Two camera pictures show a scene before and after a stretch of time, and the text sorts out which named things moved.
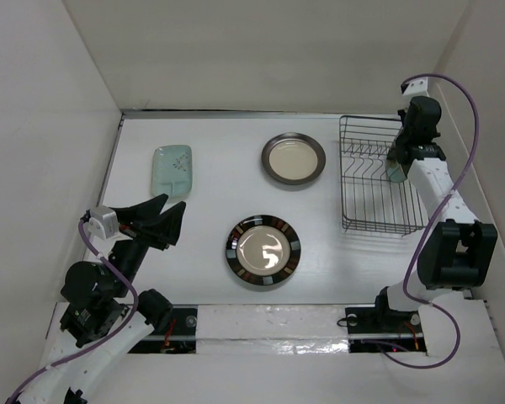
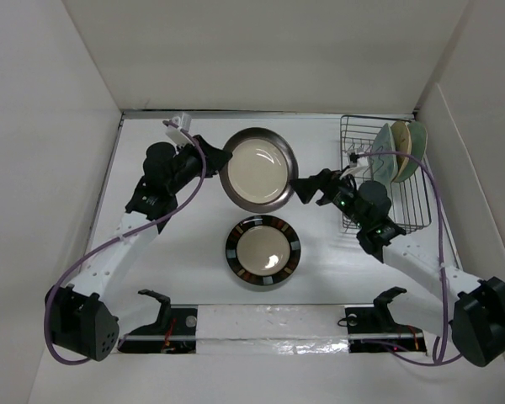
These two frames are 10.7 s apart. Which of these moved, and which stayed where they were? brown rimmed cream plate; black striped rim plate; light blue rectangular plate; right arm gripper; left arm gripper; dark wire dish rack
Moved: left arm gripper; right arm gripper; brown rimmed cream plate; light blue rectangular plate
Stayed: black striped rim plate; dark wire dish rack
